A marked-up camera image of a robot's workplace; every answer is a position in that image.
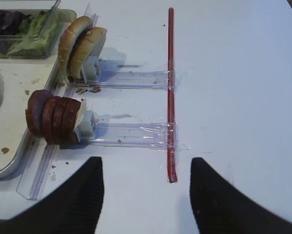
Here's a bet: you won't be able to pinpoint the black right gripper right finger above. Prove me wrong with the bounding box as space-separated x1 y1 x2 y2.
190 157 292 234

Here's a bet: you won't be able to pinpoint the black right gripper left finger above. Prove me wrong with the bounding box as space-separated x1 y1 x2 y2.
0 157 104 234

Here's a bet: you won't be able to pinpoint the stacked brown meat patties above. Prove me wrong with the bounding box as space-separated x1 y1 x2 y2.
42 96 81 145

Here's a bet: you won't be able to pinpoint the front brown meat patty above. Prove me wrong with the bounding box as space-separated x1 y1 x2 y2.
25 89 53 138

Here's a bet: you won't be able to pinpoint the green lettuce in container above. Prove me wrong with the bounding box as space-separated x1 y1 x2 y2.
0 9 59 59

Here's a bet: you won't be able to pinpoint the red plastic strip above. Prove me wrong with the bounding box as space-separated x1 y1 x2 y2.
167 7 177 183

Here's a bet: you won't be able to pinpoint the light blue lower pusher block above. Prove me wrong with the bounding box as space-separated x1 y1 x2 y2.
75 110 97 142

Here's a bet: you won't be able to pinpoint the light blue pusher block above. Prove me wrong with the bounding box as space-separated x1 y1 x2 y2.
75 110 97 142
81 56 101 83

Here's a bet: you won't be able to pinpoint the light blue upper pusher block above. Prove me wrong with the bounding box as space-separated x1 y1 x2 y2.
81 56 101 83

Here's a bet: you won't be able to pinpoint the silver metal tray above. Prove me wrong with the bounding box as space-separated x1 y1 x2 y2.
0 9 78 180

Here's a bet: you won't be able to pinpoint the plain bun half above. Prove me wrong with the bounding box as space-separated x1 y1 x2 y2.
69 27 107 79

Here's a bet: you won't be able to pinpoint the sesame bun top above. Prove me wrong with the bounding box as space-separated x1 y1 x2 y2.
58 16 93 78

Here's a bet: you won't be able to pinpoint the clear plastic container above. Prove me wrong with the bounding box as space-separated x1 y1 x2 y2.
0 0 61 59

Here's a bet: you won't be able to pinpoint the purple cabbage leaves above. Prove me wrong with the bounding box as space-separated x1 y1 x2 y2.
0 10 31 36

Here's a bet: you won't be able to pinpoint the clear lower right rail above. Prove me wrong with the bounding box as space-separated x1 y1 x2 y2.
60 121 193 150

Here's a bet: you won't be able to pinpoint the clear upper right rail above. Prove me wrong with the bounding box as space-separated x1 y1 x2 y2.
71 71 176 90

